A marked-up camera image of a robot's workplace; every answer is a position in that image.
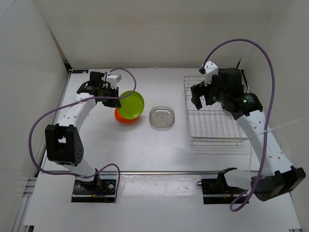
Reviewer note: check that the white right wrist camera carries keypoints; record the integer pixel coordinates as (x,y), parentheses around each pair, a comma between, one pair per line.
(208,70)

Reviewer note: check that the blue label sticker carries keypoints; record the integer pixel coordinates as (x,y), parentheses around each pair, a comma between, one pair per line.
(80,71)

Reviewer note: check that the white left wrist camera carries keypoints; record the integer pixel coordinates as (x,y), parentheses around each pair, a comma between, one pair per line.
(113,80)

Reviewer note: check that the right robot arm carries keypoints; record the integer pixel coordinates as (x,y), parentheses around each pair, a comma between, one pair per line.
(278,176)

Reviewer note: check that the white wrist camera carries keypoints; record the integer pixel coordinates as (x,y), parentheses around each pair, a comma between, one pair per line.
(208,70)
(113,80)

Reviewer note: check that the green plate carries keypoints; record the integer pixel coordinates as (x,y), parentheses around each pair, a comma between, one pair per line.
(132,106)

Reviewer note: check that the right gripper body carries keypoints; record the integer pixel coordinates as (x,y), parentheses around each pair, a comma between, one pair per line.
(215,92)

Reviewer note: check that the clear glass plate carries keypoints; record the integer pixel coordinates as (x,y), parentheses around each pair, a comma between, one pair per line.
(161,116)
(161,122)

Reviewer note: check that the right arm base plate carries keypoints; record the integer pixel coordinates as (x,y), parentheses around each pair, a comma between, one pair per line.
(216,191)

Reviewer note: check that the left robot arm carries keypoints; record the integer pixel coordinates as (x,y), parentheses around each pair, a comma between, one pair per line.
(63,143)

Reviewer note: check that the wire dish rack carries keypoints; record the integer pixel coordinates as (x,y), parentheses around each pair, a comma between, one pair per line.
(210,124)

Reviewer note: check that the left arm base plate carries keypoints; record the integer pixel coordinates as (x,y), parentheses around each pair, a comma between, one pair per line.
(97,191)

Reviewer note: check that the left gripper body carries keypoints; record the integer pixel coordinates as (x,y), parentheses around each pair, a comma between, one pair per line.
(105,87)

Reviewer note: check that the orange plate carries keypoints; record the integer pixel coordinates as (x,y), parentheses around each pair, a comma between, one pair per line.
(121,119)

